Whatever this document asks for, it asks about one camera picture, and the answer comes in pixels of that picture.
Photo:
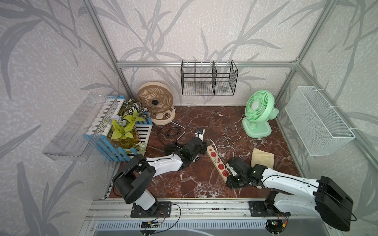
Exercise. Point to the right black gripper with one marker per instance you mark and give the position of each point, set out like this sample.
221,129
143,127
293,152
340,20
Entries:
230,183

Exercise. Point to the white mesh wall basket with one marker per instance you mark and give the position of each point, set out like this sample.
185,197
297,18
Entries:
320,127

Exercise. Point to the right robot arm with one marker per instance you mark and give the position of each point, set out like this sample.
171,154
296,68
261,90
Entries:
289,195

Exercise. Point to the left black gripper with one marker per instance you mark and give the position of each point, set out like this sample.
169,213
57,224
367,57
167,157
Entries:
204,148

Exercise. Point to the blue white wooden crate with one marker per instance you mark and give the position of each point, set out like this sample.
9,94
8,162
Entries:
106,147

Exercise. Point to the green desk fan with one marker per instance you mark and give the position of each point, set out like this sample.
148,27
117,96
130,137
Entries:
259,110

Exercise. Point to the black green-cuffed glove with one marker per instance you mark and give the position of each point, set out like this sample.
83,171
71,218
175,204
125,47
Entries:
187,153

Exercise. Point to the beige desk fan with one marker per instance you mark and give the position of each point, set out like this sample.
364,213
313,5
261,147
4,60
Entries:
158,99

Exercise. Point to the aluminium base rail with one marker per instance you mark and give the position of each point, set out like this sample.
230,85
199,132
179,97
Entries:
198,217

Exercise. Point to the green potted plant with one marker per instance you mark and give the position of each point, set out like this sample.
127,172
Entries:
123,132

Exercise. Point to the black wire wall basket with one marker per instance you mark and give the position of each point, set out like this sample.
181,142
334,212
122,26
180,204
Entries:
208,78

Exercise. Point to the clear plastic wall tray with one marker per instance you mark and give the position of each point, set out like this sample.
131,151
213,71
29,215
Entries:
79,136

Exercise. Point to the beige red power strip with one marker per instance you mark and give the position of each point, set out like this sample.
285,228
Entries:
218,163

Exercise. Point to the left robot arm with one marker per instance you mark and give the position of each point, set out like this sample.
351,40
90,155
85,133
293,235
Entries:
133,180

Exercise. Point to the cream work glove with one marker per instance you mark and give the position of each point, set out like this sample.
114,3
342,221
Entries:
262,158

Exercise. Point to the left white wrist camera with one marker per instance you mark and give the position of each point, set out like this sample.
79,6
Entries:
200,134

